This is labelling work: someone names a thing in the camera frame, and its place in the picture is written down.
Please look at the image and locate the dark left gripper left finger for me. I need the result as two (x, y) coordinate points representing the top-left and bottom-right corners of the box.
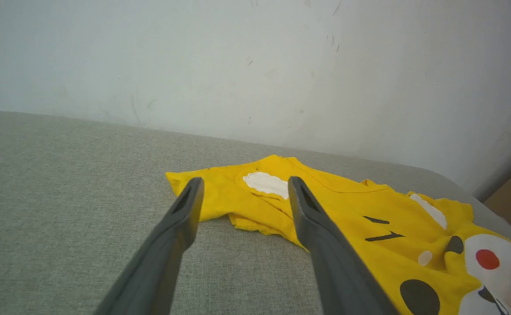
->
(94, 177), (205, 315)

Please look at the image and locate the grey fabric sofa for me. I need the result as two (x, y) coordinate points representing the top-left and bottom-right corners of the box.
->
(0, 110), (511, 315)

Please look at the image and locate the yellow cartoon face t-shirt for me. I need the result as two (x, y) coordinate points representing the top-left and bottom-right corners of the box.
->
(165, 154), (511, 315)

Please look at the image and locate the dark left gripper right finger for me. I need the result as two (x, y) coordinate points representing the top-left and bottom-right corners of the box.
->
(288, 176), (400, 315)

